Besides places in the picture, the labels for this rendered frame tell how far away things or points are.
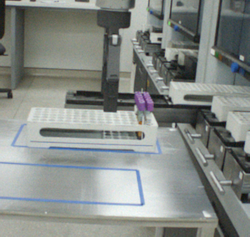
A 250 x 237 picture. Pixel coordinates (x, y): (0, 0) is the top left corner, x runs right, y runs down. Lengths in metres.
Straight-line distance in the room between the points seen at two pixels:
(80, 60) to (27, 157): 4.05
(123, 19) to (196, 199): 0.40
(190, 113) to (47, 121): 0.57
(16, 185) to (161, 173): 0.30
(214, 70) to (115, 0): 0.70
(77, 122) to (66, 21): 3.95
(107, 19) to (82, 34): 3.98
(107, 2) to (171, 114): 0.57
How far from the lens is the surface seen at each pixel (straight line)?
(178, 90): 1.35
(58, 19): 4.87
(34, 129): 0.95
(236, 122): 1.12
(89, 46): 4.89
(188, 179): 0.86
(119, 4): 0.89
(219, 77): 1.51
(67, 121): 0.96
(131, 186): 0.81
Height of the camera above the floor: 1.21
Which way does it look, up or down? 18 degrees down
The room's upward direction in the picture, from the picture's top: 4 degrees clockwise
